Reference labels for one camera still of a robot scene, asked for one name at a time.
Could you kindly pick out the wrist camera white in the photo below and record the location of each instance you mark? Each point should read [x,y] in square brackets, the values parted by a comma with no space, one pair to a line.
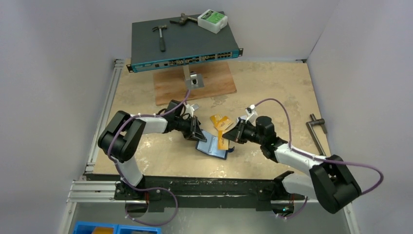
[191,108]
[251,113]

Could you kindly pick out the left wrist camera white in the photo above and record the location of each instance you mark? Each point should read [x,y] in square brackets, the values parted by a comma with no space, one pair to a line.
[191,108]

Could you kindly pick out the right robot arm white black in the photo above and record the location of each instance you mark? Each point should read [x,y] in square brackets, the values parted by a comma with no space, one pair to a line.
[326,179]

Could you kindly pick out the blue network switch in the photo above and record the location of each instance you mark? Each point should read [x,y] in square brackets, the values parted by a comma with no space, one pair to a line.
[185,44]

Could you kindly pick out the blue leather card holder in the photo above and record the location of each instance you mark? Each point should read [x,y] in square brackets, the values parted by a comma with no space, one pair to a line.
[210,146]

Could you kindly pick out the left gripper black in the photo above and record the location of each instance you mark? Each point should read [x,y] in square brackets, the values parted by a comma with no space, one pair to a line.
[194,132]

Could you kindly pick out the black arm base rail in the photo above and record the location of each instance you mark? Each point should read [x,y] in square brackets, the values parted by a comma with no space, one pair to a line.
[284,207]

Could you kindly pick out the small black hammer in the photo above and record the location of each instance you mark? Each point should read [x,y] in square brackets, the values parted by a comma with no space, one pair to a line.
[159,28]

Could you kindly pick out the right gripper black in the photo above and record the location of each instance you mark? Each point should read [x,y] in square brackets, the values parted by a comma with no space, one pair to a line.
[239,132]

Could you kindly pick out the brown wooden board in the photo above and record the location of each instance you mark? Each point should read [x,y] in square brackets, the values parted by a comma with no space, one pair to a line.
[169,83]

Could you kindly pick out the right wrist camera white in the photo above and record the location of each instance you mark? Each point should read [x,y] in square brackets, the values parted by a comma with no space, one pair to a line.
[251,113]

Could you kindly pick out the blue plastic bin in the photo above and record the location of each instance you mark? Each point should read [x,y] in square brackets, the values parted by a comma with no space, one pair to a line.
[84,227]

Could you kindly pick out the single gold credit card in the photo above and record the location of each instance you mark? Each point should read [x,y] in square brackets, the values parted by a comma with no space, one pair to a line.
[223,144]

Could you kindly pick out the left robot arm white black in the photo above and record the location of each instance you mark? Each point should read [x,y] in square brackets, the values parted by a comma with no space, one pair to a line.
[120,139]

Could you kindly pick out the white green electrical box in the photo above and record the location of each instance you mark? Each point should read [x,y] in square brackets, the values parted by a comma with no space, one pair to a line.
[212,21]

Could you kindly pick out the dark metal tool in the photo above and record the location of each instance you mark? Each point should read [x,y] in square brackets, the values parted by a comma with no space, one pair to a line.
[184,19]

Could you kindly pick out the metal stand bracket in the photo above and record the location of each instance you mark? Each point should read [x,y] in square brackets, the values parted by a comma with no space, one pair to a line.
[192,79]

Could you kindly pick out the aluminium frame rail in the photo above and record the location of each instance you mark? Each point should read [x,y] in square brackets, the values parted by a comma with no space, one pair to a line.
[90,193]

